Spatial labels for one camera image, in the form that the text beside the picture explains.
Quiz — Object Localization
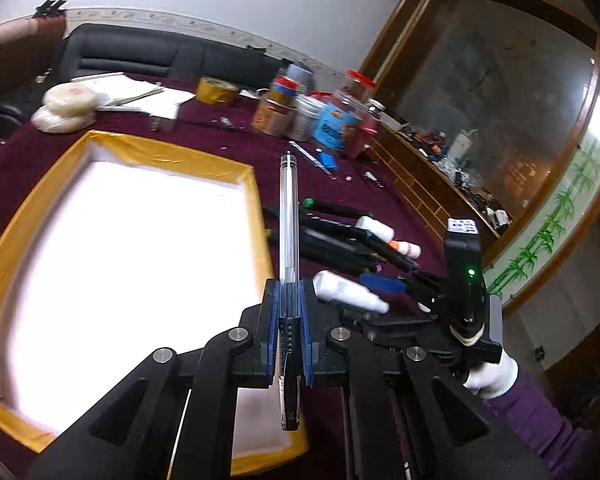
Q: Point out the black leather sofa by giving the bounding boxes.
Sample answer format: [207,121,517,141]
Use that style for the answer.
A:
[0,24,290,142]

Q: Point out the brown jar with tapes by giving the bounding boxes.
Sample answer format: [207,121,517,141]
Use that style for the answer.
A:
[251,76,300,138]

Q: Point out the blue battery pack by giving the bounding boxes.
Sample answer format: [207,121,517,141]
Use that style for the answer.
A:
[316,148,338,172]

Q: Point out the white plastic tub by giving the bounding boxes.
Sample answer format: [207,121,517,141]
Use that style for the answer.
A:
[287,94,326,142]

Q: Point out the white round cakes stack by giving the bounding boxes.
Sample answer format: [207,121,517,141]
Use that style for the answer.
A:
[31,82,98,134]

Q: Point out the yellow tape roll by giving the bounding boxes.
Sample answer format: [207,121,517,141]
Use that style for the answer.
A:
[195,77,239,106]

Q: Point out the blue labelled plastic jar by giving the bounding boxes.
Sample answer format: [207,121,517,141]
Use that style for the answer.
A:
[313,90,366,152]

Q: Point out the silver pen on table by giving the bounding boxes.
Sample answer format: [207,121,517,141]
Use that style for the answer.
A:
[288,140,336,180]

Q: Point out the pink plastic jar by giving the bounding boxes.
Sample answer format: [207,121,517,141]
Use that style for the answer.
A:
[341,70,385,159]

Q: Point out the maroon table cloth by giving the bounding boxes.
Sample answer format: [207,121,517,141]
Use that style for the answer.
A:
[0,71,451,480]

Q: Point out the white bottle orange neck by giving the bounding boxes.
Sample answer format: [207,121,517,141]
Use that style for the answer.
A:
[355,216,422,260]

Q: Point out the green capped black marker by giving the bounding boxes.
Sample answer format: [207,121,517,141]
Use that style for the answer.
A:
[301,197,374,219]

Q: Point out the white paper sheets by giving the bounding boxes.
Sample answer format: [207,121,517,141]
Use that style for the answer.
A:
[72,73,195,119]

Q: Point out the plain black marker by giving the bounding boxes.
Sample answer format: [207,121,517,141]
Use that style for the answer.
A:
[262,206,355,240]

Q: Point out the yellow capped black marker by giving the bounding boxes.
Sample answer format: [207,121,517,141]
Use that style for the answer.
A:
[264,228,387,276]

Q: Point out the wooden cabinet counter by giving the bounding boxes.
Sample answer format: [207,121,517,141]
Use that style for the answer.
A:
[366,124,501,266]

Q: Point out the white gloved right hand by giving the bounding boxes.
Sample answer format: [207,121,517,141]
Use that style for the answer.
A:
[464,350,519,400]

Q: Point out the yellow taped white tray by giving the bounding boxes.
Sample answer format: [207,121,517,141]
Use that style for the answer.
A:
[0,129,311,477]

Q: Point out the purple sleeved right forearm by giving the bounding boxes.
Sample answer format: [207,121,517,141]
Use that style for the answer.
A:
[483,372,594,479]

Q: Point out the blue capped black marker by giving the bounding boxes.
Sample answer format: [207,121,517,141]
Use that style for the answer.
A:
[299,213,422,276]

